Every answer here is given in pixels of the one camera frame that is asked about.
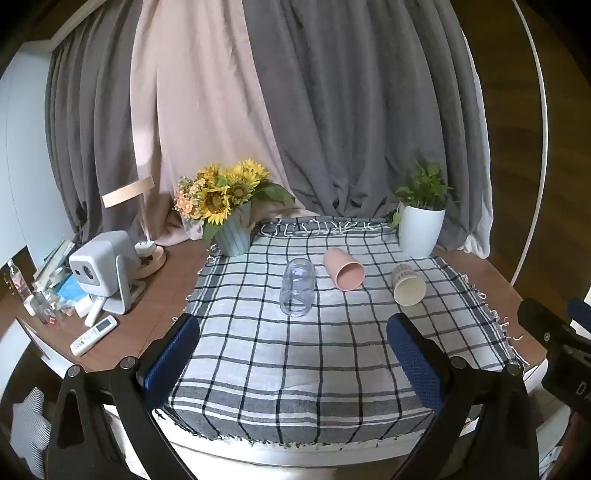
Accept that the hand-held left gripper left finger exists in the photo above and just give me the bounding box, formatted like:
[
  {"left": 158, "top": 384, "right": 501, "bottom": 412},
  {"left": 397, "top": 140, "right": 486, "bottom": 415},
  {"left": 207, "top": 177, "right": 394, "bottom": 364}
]
[{"left": 44, "top": 313, "right": 201, "bottom": 480}]

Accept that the clear glass cup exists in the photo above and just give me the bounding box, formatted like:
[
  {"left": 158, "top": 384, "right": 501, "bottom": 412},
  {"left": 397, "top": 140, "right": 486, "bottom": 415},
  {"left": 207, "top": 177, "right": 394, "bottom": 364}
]
[{"left": 280, "top": 258, "right": 317, "bottom": 317}]

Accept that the pink curtain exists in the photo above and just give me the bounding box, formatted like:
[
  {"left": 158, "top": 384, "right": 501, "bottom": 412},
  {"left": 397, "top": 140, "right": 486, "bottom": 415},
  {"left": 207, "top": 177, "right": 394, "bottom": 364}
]
[{"left": 130, "top": 0, "right": 319, "bottom": 250}]

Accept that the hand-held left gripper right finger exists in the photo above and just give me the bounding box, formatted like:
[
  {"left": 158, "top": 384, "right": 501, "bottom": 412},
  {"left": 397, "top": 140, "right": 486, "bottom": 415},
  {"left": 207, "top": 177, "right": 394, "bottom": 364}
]
[{"left": 387, "top": 313, "right": 541, "bottom": 480}]

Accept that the green plant in white pot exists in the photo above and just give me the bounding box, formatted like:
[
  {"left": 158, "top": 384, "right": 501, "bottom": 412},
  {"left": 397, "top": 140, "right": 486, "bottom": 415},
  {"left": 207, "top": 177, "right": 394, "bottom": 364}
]
[{"left": 390, "top": 159, "right": 458, "bottom": 259}]

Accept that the clear water bottle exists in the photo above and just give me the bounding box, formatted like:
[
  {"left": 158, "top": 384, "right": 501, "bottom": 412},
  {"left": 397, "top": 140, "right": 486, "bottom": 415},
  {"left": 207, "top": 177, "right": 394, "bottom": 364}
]
[{"left": 7, "top": 259, "right": 28, "bottom": 301}]

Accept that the checked tablecloth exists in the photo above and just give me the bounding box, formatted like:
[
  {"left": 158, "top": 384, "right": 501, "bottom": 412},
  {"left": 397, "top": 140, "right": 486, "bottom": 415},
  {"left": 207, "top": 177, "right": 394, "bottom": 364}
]
[{"left": 159, "top": 215, "right": 527, "bottom": 448}]

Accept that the patterned paper cup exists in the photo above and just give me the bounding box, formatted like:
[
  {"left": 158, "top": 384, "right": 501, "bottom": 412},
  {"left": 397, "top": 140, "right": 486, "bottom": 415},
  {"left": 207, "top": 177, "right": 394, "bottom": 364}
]
[{"left": 392, "top": 263, "right": 427, "bottom": 306}]

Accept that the star pattern cushion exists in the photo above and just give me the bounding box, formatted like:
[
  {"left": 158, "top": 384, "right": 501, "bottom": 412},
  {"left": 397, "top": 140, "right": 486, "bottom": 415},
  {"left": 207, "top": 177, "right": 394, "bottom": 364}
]
[{"left": 9, "top": 388, "right": 51, "bottom": 462}]

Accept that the white projector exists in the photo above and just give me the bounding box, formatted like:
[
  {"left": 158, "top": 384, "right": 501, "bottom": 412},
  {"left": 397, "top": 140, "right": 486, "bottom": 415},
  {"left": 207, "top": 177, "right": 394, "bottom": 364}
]
[{"left": 69, "top": 231, "right": 146, "bottom": 315}]

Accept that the beige wooden strip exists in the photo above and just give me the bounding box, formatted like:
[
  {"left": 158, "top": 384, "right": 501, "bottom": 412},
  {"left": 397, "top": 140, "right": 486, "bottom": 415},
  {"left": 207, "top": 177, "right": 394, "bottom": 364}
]
[{"left": 102, "top": 176, "right": 154, "bottom": 208}]

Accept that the white curtain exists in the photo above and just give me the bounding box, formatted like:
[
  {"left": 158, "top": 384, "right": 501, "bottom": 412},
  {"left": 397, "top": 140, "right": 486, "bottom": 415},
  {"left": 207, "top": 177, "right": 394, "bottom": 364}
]
[{"left": 464, "top": 203, "right": 492, "bottom": 259}]

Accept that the grey curtain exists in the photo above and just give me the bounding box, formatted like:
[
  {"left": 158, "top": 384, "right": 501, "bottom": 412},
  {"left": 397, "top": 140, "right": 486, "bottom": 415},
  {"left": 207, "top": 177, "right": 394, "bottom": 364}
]
[
  {"left": 240, "top": 0, "right": 492, "bottom": 259},
  {"left": 44, "top": 0, "right": 145, "bottom": 245}
]

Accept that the sunflower bouquet in teal pot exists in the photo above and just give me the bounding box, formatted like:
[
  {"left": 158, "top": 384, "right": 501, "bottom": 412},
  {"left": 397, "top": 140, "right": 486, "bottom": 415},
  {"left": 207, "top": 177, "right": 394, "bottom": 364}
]
[{"left": 173, "top": 159, "right": 296, "bottom": 257}]

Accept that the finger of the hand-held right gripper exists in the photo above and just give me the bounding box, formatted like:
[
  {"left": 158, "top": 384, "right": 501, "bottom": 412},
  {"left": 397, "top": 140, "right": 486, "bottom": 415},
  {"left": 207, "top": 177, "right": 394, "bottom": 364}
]
[
  {"left": 517, "top": 298, "right": 579, "bottom": 357},
  {"left": 567, "top": 298, "right": 591, "bottom": 329}
]

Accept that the white hoop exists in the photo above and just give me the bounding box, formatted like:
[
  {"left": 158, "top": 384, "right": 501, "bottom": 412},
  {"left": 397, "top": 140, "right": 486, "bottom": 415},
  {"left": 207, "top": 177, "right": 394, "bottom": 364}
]
[{"left": 510, "top": 0, "right": 552, "bottom": 287}]

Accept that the pink cup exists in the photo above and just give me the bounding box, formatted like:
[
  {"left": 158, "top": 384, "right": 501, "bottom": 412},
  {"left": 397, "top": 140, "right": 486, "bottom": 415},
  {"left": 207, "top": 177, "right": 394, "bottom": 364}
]
[{"left": 323, "top": 248, "right": 365, "bottom": 291}]

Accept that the round wooden tray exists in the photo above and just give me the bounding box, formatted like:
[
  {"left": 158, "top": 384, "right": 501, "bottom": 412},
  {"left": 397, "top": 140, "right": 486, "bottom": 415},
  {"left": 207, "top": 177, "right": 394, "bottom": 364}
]
[{"left": 134, "top": 244, "right": 167, "bottom": 279}]

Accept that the blue packet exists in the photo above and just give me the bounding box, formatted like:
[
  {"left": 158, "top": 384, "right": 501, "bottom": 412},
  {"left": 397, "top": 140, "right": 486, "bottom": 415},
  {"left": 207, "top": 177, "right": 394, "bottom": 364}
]
[{"left": 55, "top": 274, "right": 86, "bottom": 298}]

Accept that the slim white remote control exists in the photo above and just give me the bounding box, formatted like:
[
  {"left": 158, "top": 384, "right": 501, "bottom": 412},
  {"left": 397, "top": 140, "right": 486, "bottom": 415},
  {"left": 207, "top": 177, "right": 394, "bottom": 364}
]
[{"left": 84, "top": 296, "right": 107, "bottom": 326}]

